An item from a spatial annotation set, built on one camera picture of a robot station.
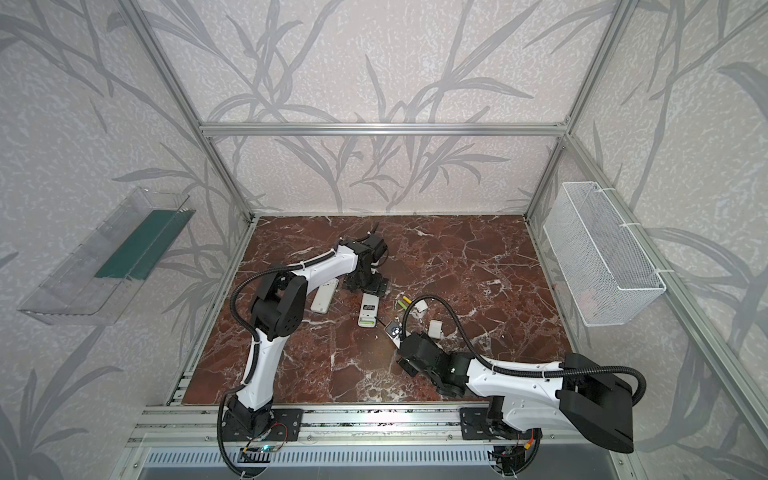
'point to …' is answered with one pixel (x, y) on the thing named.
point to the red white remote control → (368, 310)
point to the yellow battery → (407, 299)
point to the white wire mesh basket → (611, 275)
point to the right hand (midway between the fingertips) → (403, 331)
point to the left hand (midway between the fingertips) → (374, 282)
